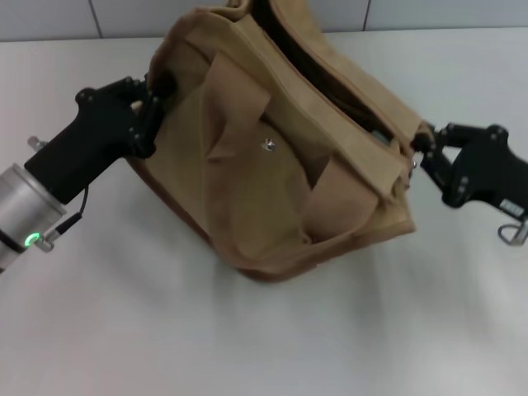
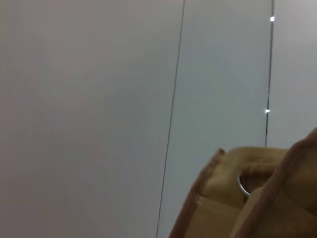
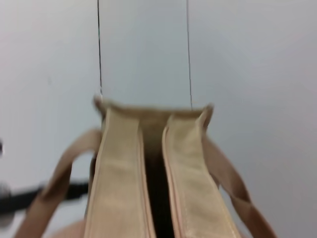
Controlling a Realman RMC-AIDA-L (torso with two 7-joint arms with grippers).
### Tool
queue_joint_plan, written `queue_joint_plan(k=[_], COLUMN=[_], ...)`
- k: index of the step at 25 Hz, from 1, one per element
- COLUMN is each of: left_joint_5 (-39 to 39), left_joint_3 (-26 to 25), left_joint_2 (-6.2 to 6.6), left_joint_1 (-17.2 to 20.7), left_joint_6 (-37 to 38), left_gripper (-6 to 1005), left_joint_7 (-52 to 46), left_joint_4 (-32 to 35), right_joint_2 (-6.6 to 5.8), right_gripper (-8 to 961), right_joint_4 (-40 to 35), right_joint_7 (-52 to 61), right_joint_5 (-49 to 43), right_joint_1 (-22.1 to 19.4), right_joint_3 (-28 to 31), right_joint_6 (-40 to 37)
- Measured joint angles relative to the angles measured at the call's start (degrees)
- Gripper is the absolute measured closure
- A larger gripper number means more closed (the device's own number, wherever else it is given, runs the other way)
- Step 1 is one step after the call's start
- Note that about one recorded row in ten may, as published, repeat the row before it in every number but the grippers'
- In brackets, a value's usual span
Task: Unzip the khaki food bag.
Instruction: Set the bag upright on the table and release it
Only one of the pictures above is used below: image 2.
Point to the khaki canvas food bag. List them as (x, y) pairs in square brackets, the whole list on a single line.
[(272, 203)]

